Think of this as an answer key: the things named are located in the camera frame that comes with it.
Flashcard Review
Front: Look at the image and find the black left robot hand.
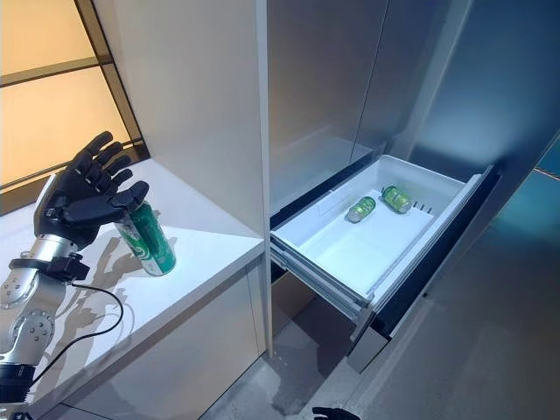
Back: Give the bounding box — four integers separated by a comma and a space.
33, 130, 151, 247

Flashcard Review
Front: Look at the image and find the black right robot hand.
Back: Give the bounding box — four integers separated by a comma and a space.
311, 406, 352, 420

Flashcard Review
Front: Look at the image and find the tall green beer can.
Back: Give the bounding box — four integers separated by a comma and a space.
114, 199, 178, 277

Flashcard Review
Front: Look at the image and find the white fridge drawer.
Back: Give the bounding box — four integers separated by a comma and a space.
269, 153, 502, 374

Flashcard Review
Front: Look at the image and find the stainless steel fridge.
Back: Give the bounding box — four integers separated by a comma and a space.
265, 0, 560, 373

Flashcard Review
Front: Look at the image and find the black framed frosted window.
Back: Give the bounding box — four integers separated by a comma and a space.
0, 0, 153, 216

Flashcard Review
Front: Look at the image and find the white counter cabinet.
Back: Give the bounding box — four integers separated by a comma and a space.
0, 156, 269, 420

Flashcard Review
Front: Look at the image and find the tall white cabinet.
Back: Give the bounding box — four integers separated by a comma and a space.
93, 0, 275, 356

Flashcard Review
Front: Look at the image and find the small green drink can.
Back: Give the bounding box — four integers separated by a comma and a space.
381, 184, 414, 214
346, 195, 378, 224

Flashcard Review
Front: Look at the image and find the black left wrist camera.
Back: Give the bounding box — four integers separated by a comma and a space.
9, 252, 91, 283

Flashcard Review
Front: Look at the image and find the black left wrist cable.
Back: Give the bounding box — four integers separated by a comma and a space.
25, 279, 126, 399

